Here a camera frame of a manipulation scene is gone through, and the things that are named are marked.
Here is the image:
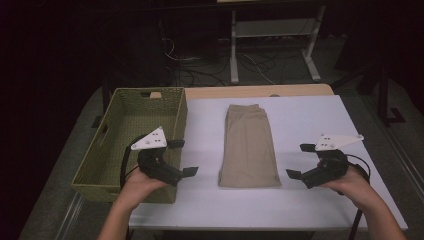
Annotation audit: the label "white metal stand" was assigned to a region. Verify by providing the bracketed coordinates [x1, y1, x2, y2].
[229, 4, 327, 85]

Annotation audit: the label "person's right hand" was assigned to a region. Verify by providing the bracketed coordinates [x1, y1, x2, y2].
[320, 165, 382, 213]

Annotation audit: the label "dark metal stand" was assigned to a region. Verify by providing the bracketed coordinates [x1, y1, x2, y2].
[333, 59, 407, 127]

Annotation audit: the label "beige pants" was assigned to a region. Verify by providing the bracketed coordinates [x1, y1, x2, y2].
[217, 103, 282, 188]

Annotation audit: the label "green woven basket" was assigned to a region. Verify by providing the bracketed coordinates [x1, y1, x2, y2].
[70, 87, 188, 204]

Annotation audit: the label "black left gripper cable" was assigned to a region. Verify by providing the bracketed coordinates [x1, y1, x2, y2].
[119, 134, 148, 188]

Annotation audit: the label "person's left hand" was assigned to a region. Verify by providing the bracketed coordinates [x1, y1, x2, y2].
[116, 165, 168, 208]

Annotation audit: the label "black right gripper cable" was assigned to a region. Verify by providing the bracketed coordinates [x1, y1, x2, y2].
[345, 153, 372, 240]

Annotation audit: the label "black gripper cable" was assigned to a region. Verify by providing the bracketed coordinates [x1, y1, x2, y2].
[119, 134, 148, 188]
[345, 153, 372, 240]

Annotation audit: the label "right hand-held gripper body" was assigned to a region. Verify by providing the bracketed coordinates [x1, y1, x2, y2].
[300, 133, 365, 190]

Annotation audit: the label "light wooden table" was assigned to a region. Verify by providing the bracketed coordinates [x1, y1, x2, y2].
[149, 83, 335, 100]

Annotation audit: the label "white table board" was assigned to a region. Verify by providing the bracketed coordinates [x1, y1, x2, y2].
[128, 95, 409, 232]

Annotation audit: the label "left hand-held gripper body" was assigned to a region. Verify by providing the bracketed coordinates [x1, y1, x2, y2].
[130, 126, 183, 187]

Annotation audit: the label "tangle of floor cables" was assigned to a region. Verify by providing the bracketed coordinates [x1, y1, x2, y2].
[161, 35, 278, 88]

